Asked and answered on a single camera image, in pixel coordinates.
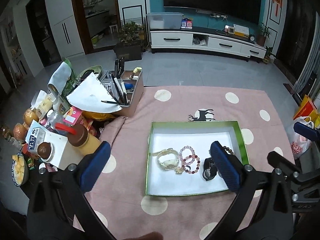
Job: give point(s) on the clear storage bin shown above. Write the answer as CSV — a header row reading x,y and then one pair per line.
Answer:
x,y
164,20

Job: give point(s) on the small gold charm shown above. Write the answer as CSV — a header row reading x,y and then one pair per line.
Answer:
x,y
179,170

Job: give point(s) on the pink desk organizer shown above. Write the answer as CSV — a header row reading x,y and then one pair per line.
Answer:
x,y
132,88

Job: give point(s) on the black watch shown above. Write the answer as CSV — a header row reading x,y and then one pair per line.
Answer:
x,y
209,169

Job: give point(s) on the potted plant in planter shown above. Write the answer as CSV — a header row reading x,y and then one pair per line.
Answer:
x,y
132,41

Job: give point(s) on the left hand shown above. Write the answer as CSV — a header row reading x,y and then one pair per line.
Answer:
x,y
149,236

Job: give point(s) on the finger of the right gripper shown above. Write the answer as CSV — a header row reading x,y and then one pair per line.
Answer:
x,y
277,161
312,134

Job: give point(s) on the green cardboard box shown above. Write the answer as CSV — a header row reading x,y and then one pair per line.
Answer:
x,y
192,140

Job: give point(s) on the white box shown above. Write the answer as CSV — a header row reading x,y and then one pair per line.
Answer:
x,y
58,144

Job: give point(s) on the white tv cabinet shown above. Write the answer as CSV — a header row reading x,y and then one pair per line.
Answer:
x,y
208,40

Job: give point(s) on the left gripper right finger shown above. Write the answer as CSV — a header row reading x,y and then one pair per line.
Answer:
x,y
273,217

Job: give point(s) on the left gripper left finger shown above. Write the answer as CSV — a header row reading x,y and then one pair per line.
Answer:
x,y
58,208

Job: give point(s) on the white plastic shopping bag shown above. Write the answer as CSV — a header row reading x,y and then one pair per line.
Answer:
x,y
298,143

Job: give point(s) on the white paper sheet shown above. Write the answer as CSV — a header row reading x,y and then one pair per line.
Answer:
x,y
92,96

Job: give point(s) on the pink polka dot cloth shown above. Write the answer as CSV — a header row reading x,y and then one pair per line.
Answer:
x,y
118,196

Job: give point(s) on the orange paper bag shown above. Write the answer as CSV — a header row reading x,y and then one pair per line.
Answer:
x,y
308,109

